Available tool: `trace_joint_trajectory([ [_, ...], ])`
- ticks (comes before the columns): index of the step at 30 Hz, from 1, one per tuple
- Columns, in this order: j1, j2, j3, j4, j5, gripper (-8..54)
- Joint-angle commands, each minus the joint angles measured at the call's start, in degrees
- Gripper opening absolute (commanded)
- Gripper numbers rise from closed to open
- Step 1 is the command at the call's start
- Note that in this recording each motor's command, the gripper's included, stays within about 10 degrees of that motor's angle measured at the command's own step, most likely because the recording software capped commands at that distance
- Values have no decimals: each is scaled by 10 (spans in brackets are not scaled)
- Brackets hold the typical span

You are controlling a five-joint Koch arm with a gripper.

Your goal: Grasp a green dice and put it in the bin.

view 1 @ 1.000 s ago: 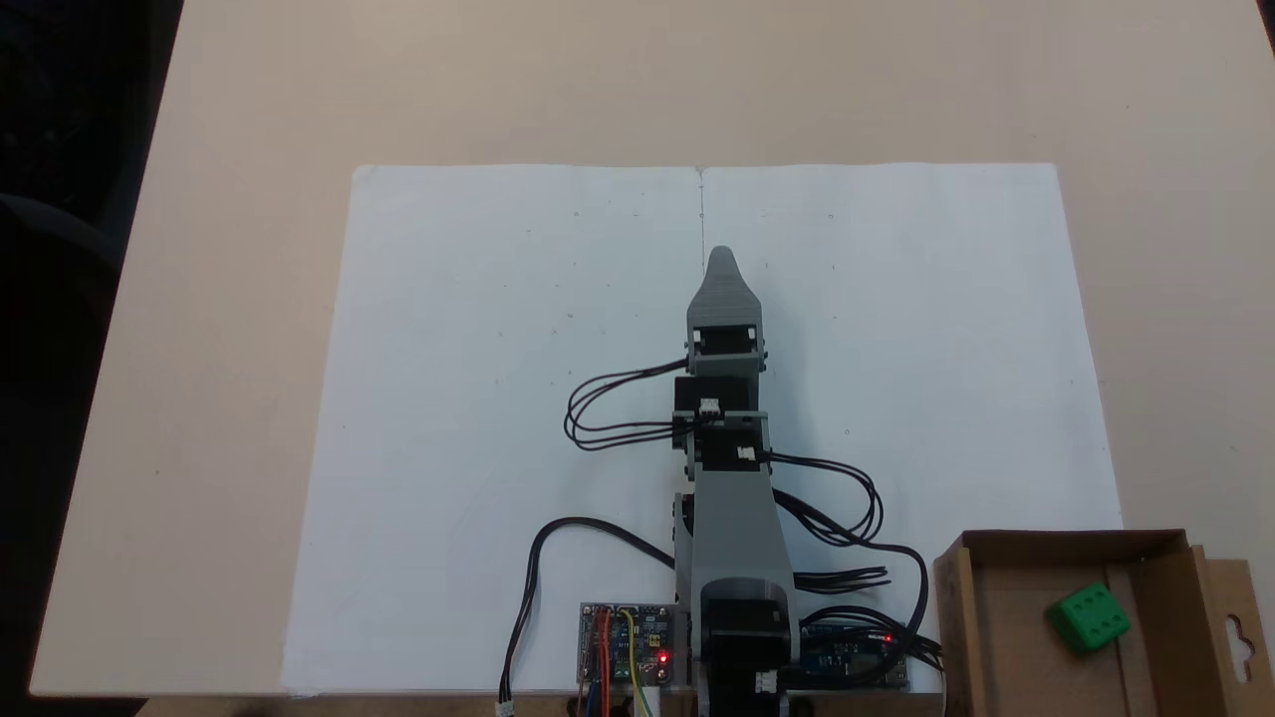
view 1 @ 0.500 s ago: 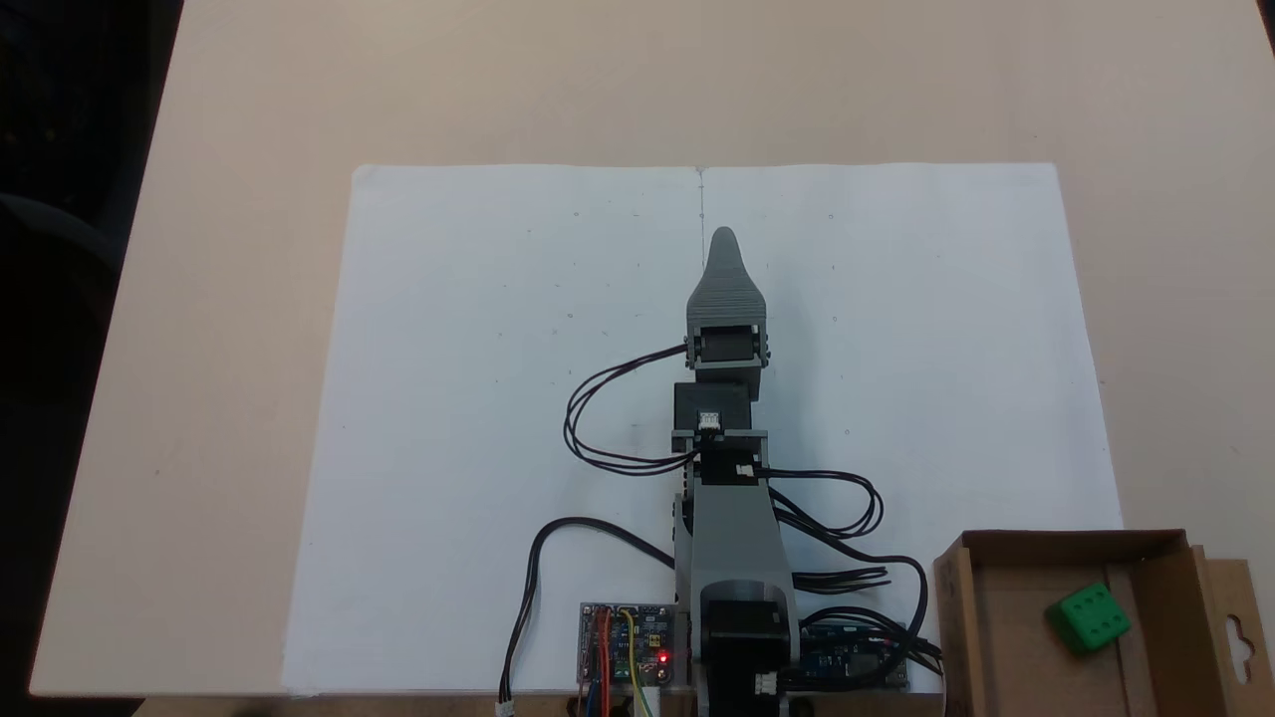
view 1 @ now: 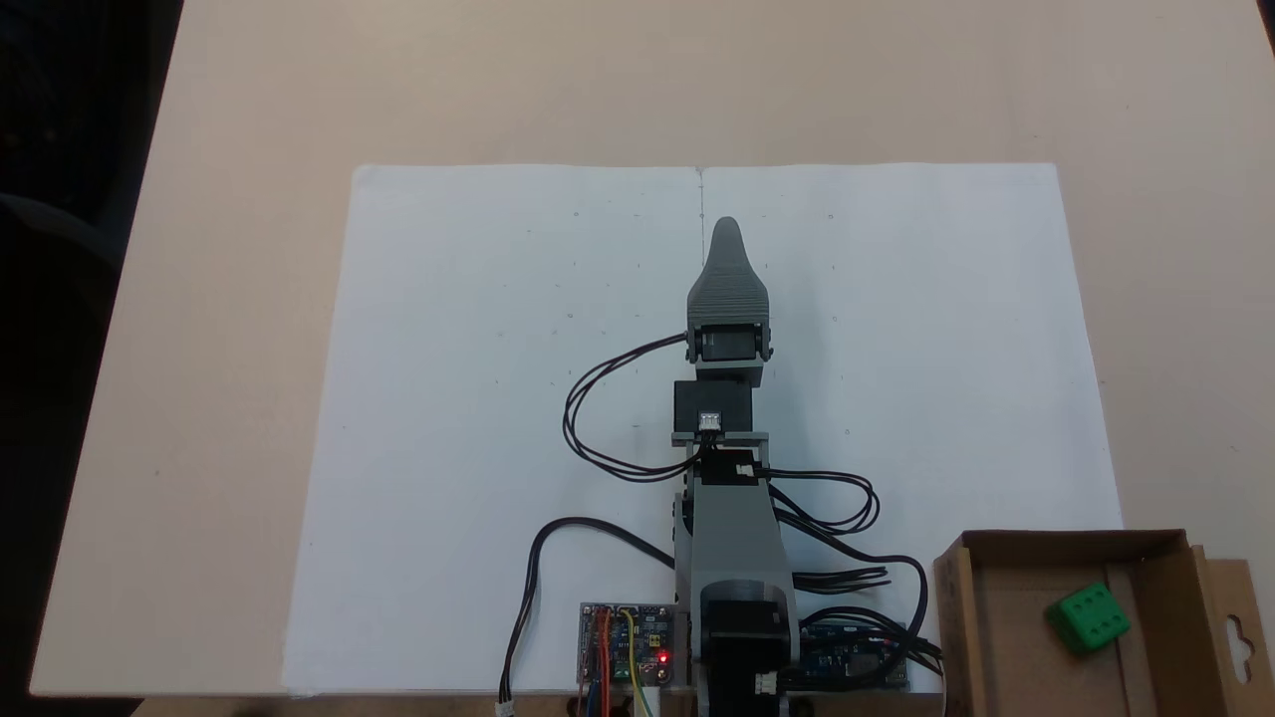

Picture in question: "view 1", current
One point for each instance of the circuit board with blue parts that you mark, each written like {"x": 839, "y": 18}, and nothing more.
{"x": 847, "y": 657}

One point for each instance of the green dice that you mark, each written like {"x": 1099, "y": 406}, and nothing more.
{"x": 1088, "y": 617}

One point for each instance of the brown cardboard box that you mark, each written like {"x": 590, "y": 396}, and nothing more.
{"x": 1006, "y": 637}

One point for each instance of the white paper sheet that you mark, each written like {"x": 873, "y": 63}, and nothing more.
{"x": 448, "y": 398}

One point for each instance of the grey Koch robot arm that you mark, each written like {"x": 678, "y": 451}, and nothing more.
{"x": 737, "y": 538}

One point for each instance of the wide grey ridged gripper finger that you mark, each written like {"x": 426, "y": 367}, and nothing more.
{"x": 728, "y": 289}

